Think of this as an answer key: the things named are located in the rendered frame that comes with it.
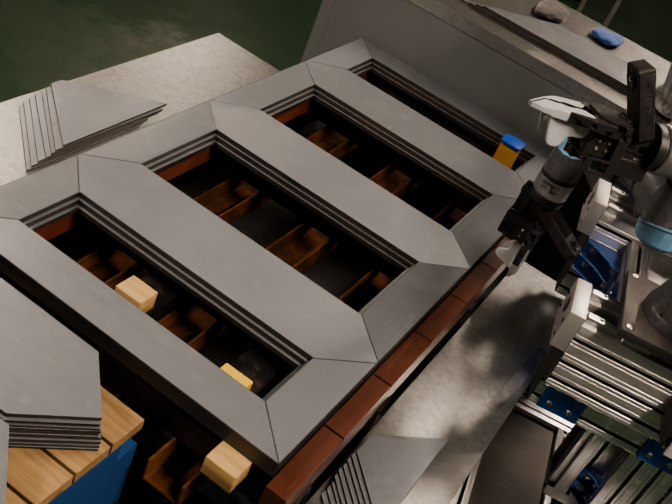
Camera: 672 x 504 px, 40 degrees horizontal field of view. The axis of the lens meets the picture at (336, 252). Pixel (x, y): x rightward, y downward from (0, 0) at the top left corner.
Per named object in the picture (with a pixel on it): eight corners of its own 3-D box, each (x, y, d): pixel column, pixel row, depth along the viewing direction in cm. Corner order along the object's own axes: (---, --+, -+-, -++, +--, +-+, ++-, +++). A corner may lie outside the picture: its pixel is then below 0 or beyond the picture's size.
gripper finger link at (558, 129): (523, 142, 130) (580, 157, 132) (540, 103, 127) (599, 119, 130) (516, 132, 132) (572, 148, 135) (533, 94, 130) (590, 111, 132)
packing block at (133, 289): (111, 301, 170) (115, 285, 167) (129, 290, 174) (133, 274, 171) (135, 319, 168) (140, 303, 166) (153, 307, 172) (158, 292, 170)
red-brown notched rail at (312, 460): (254, 509, 146) (265, 486, 143) (563, 183, 274) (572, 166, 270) (274, 525, 145) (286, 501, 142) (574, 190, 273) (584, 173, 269)
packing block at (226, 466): (199, 471, 147) (205, 455, 145) (217, 454, 151) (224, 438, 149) (228, 494, 145) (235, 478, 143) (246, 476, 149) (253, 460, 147)
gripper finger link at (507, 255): (489, 263, 202) (508, 230, 196) (512, 278, 200) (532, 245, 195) (484, 269, 199) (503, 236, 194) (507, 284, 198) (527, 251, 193)
